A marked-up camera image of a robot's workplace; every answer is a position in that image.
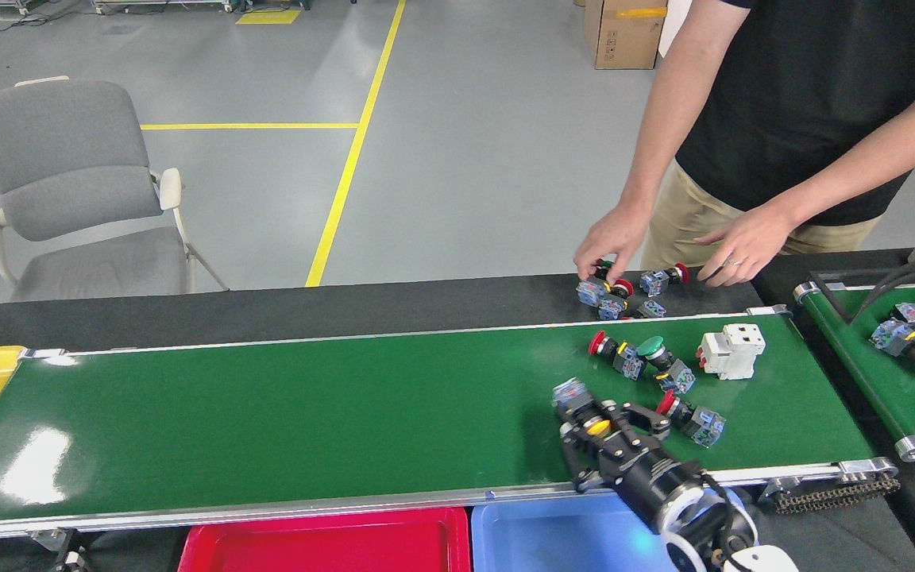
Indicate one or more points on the person's left forearm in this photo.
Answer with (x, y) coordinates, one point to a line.
(862, 171)

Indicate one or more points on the person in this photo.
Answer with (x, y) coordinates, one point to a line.
(823, 95)

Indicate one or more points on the red plastic bin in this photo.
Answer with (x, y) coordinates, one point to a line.
(322, 544)

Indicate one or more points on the brown cardboard box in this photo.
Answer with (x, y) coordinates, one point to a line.
(624, 36)

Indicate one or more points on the long green conveyor belt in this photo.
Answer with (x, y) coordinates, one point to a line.
(346, 421)

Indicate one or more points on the blue plastic bin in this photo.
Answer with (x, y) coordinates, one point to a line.
(553, 536)

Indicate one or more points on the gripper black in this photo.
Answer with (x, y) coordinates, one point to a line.
(656, 481)

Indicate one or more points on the short green conveyor belt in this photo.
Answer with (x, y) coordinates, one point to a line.
(902, 397)

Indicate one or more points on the blue switch contact block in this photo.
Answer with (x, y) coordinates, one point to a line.
(652, 309)

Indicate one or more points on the yellow push button switch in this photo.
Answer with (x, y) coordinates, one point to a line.
(898, 334)
(573, 396)

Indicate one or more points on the grey office chair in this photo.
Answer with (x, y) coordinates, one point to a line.
(60, 151)

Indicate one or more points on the person's left hand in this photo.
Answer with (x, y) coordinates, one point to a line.
(747, 246)

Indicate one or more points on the person's right hand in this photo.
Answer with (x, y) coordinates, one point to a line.
(616, 238)

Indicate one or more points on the metal rack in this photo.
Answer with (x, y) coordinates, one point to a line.
(164, 5)

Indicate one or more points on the long black felt cover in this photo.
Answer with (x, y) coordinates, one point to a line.
(267, 314)

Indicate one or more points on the black guide bar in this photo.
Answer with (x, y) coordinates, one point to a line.
(831, 295)

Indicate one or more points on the person's right forearm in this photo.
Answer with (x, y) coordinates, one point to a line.
(660, 143)

